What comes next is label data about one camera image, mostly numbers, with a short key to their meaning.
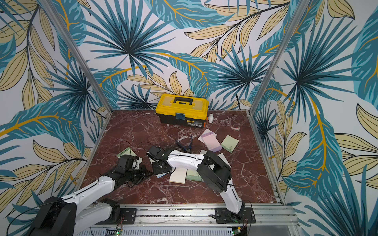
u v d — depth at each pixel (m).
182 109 0.95
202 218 0.74
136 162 0.74
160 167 0.64
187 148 0.97
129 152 0.94
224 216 0.73
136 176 0.73
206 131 1.08
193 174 0.86
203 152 0.97
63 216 0.41
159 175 0.86
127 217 0.74
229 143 1.01
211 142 1.01
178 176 0.85
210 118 1.10
